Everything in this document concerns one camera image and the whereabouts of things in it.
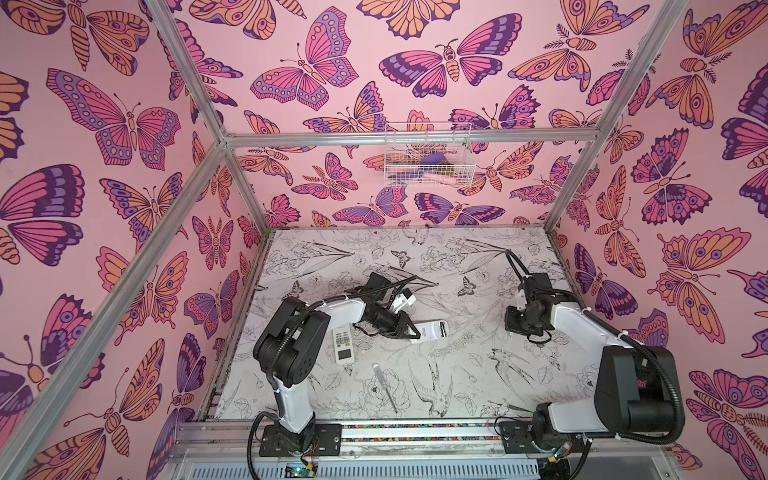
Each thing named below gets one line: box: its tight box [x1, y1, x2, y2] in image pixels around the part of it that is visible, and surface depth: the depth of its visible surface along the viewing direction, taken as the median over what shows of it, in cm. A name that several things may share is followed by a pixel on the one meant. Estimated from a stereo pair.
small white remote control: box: [333, 328, 355, 365], surface depth 90 cm
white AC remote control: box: [411, 320, 449, 343], surface depth 90 cm
